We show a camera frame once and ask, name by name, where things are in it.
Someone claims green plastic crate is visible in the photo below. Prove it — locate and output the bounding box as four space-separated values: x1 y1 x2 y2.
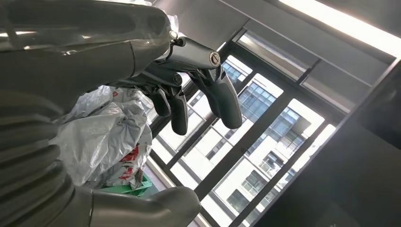
99 174 154 198

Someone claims ceiling light strip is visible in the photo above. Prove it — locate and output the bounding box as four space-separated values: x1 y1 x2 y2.
278 0 401 58

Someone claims black scanner column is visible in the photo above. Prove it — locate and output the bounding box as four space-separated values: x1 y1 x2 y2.
253 59 401 227

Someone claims white plastic courier package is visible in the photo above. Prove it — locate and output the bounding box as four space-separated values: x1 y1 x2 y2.
52 100 154 191

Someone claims crumpled white grey courier package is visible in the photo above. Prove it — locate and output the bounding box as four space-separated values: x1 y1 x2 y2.
66 85 148 120

